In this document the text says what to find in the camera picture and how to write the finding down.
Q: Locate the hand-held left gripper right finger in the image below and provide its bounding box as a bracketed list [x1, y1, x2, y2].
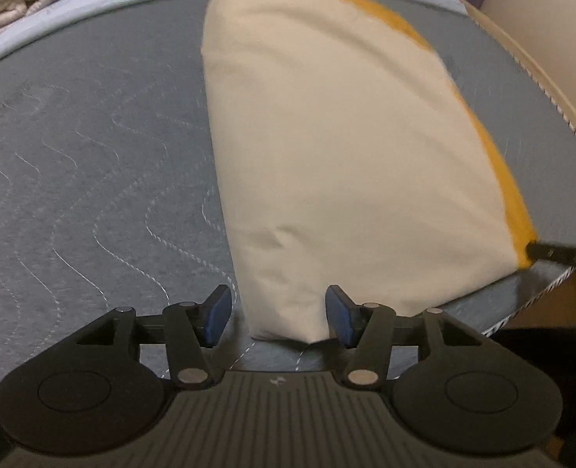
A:
[325, 285, 486, 392]

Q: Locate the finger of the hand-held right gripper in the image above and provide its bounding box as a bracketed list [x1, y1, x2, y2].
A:
[524, 240, 576, 270]

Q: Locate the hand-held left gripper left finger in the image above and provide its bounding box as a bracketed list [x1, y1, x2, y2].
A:
[76, 285, 233, 392]

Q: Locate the cream and yellow garment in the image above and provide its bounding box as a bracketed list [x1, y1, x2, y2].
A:
[201, 0, 538, 344]

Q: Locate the grey quilted mat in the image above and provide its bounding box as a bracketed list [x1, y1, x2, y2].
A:
[0, 0, 576, 417]

